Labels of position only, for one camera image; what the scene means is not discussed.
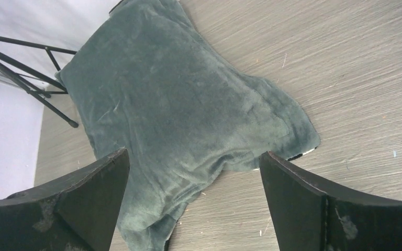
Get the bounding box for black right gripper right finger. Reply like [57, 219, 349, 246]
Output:
[259, 152, 402, 250]

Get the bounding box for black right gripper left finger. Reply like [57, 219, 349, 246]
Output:
[0, 149, 130, 250]

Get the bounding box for grey plush pillowcase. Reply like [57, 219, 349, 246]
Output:
[56, 1, 320, 250]

